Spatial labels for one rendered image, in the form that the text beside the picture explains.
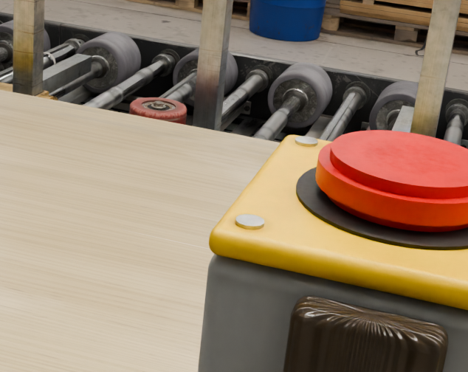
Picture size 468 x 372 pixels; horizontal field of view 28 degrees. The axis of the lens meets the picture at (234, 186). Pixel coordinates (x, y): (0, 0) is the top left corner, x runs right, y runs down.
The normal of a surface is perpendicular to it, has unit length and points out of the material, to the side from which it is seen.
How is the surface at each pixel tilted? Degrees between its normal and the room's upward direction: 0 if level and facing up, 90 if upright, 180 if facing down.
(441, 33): 90
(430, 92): 90
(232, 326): 90
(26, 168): 0
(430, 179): 0
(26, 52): 90
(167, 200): 0
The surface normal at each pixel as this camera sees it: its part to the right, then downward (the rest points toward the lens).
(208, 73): -0.28, 0.33
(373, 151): 0.10, -0.92
